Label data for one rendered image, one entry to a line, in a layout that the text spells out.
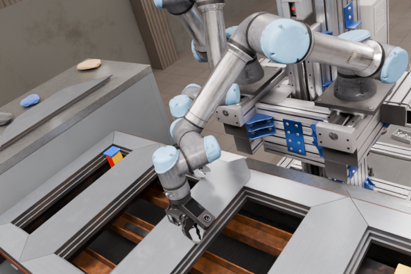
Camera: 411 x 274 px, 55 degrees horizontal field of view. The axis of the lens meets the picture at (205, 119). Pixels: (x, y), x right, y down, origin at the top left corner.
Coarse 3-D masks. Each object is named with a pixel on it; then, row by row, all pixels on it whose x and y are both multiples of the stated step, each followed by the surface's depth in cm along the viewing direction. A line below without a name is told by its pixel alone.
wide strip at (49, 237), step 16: (128, 160) 178; (144, 160) 175; (112, 176) 171; (128, 176) 168; (96, 192) 164; (112, 192) 161; (64, 208) 160; (80, 208) 158; (96, 208) 155; (48, 224) 154; (64, 224) 151; (80, 224) 149; (32, 240) 148; (48, 240) 146; (64, 240) 144; (32, 256) 141
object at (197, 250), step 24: (96, 168) 187; (240, 192) 144; (24, 216) 165; (96, 216) 152; (72, 240) 145; (360, 240) 114; (384, 240) 116; (408, 240) 111; (192, 264) 127; (360, 264) 113
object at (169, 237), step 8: (160, 224) 139; (152, 232) 137; (160, 232) 136; (168, 232) 135; (176, 232) 134; (152, 240) 133; (160, 240) 132; (168, 240) 132; (176, 240) 131; (184, 240) 130; (168, 248) 129; (176, 248) 128; (184, 248) 127; (184, 256) 124
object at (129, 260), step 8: (128, 256) 130; (120, 264) 128; (128, 264) 127; (136, 264) 126; (144, 264) 126; (112, 272) 126; (120, 272) 125; (128, 272) 124; (136, 272) 124; (144, 272) 123; (152, 272) 122
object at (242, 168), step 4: (232, 160) 160; (220, 164) 159; (224, 164) 159; (228, 164) 158; (232, 164) 158; (236, 164) 157; (240, 164) 156; (244, 164) 156; (224, 168) 156; (228, 168) 156; (232, 168) 155; (236, 168) 155; (240, 168) 154; (244, 168) 154; (240, 172) 152; (244, 172) 151; (248, 172) 151
